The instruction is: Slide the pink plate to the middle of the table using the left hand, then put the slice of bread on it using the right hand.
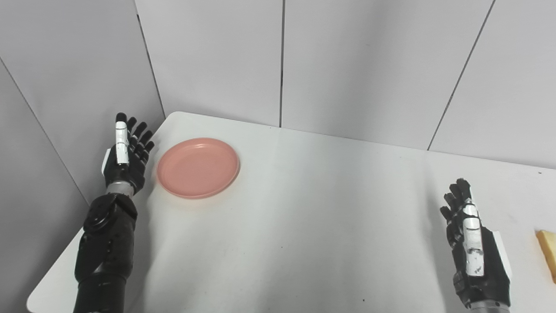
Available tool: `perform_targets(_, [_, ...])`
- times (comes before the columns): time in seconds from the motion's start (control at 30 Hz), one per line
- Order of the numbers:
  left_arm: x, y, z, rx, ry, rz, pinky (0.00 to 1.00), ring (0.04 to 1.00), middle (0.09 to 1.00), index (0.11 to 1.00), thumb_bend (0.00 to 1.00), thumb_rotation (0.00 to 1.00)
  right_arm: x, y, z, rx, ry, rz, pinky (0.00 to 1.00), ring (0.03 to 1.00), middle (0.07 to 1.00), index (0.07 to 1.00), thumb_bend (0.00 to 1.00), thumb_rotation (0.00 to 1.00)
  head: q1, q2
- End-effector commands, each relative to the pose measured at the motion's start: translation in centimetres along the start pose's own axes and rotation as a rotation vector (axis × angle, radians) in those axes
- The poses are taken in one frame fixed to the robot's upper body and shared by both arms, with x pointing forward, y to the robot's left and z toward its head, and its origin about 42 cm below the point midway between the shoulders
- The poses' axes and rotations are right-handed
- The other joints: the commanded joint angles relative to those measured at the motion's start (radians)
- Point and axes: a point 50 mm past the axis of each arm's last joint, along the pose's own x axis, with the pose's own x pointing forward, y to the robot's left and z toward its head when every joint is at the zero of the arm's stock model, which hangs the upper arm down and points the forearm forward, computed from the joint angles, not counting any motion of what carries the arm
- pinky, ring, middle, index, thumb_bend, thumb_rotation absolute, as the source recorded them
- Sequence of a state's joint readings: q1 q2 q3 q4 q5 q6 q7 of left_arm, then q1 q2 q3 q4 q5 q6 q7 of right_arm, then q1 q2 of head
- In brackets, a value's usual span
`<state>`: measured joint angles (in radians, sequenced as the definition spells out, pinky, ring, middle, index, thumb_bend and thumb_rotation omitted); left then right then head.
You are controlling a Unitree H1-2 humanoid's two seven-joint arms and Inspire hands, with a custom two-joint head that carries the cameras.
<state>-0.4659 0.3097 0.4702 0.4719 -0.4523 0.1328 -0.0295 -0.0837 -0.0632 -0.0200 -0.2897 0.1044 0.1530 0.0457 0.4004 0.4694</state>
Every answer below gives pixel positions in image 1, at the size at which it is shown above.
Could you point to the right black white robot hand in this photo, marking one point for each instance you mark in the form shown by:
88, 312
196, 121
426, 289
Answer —
475, 256

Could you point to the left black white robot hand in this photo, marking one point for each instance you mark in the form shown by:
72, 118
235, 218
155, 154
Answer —
124, 158

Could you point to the slice of white bread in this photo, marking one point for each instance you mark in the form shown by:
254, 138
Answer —
548, 252

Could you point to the pink round plate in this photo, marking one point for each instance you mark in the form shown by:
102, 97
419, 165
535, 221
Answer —
198, 168

